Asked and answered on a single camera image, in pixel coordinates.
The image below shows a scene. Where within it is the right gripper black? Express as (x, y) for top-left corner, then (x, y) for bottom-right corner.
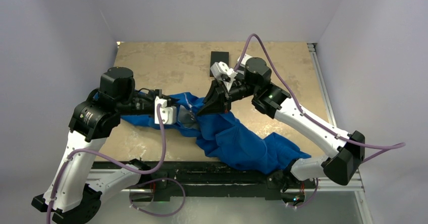
(196, 77), (258, 115)

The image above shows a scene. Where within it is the blue zip jacket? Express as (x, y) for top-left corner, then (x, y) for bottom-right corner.
(101, 92), (309, 174)

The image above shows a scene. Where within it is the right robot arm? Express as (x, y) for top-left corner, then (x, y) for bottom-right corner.
(197, 58), (365, 187)

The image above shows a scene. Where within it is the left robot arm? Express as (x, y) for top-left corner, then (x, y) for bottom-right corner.
(32, 67), (165, 223)

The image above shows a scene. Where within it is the black flat block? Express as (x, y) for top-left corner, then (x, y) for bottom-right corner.
(210, 51), (230, 67)

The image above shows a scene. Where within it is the white small box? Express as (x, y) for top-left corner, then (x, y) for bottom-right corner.
(237, 54), (252, 67)

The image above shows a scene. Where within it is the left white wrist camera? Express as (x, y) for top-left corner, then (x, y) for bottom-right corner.
(153, 96), (178, 125)

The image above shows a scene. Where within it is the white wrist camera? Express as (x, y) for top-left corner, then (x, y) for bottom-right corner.
(210, 63), (238, 88)
(153, 96), (178, 125)

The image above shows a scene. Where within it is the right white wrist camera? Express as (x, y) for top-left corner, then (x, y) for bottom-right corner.
(210, 63), (238, 88)

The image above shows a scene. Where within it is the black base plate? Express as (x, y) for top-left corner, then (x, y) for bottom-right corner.
(93, 160), (318, 202)

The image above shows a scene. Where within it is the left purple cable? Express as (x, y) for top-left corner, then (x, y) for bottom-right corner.
(45, 103), (187, 224)

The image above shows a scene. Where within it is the right side aluminium rail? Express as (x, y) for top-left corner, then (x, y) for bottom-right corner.
(307, 43), (337, 127)

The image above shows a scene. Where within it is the aluminium frame rail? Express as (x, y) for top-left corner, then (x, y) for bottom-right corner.
(60, 169), (372, 224)

